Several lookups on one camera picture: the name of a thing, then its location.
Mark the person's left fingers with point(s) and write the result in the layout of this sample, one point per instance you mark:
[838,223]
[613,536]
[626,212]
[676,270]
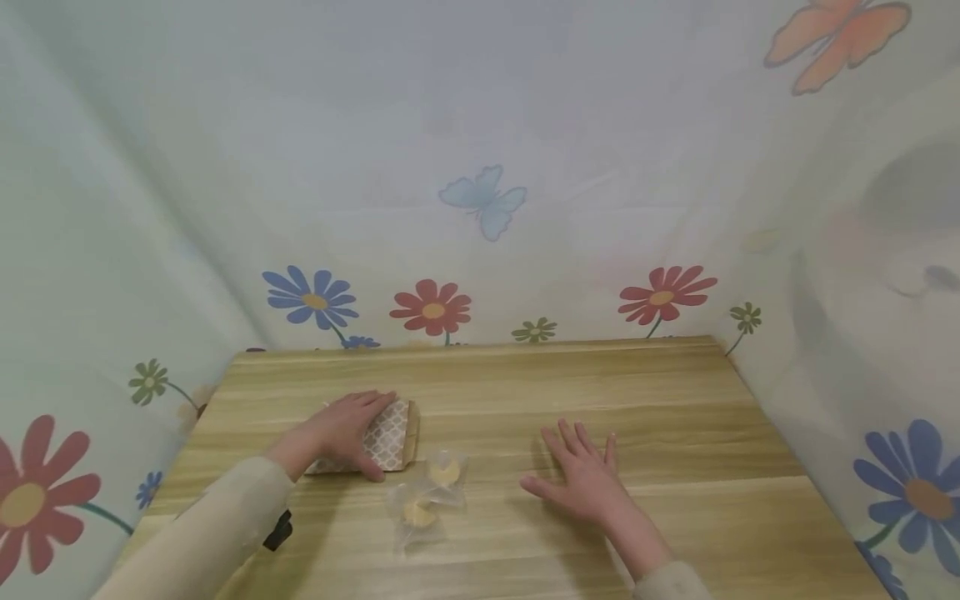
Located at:
[375,402]

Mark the person's right forearm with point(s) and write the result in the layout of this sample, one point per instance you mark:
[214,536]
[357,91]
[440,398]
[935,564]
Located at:
[651,558]

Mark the person's right index finger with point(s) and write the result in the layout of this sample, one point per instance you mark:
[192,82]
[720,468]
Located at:
[551,446]

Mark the black wrist band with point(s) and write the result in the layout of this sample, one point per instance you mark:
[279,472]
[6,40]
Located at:
[279,530]

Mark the person's left hand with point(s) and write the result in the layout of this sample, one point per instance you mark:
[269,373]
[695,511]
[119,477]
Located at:
[340,433]

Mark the person's right ring finger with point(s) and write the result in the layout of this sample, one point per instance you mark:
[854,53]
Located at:
[589,440]

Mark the person's right thumb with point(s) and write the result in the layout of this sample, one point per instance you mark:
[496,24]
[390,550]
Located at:
[537,485]

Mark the person's right hand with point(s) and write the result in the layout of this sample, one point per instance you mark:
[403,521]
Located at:
[589,483]

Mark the clear wrapped yellow pastry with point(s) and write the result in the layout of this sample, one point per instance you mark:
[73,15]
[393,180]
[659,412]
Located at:
[417,515]
[444,473]

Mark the person's left thumb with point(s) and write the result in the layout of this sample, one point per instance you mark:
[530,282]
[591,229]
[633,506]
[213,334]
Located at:
[370,468]

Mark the person's right middle finger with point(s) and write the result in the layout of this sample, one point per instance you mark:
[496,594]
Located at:
[571,440]

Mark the patterned kraft paper bag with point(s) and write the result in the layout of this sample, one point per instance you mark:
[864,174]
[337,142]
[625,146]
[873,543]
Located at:
[390,442]

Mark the person's right little finger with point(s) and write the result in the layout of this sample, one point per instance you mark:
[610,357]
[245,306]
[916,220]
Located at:
[611,452]

